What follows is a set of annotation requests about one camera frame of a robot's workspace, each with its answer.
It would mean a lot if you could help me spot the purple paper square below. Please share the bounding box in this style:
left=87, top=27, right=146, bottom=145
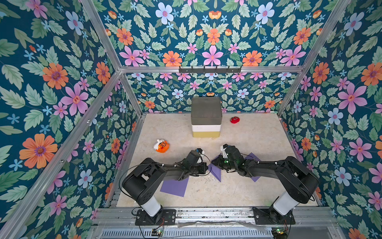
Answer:
left=209, top=163, right=221, bottom=182
left=245, top=153, right=261, bottom=182
left=160, top=178, right=189, bottom=197

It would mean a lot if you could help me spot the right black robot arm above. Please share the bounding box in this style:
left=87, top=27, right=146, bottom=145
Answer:
left=212, top=144, right=319, bottom=217

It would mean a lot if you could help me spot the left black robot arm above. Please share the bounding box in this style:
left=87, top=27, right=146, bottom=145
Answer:
left=119, top=148, right=209, bottom=219

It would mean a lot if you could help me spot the orange tiger plush toy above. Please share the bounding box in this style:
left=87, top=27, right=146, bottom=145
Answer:
left=153, top=139, right=170, bottom=153

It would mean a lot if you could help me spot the small red toy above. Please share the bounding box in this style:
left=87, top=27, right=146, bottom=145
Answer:
left=230, top=117, right=240, bottom=124

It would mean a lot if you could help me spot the grey white yellow stacked box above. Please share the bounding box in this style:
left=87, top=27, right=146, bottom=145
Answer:
left=191, top=97, right=222, bottom=138

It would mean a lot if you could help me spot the white ventilation grille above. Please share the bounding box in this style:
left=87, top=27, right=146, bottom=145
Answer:
left=100, top=228, right=273, bottom=239

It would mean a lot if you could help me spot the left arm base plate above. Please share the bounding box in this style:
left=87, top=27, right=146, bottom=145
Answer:
left=135, top=209, right=177, bottom=226

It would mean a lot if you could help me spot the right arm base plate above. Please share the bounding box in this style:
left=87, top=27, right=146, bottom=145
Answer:
left=252, top=206, right=295, bottom=225

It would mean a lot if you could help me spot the grey wall hook rail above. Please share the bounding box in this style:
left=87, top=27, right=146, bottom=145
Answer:
left=178, top=66, right=242, bottom=74

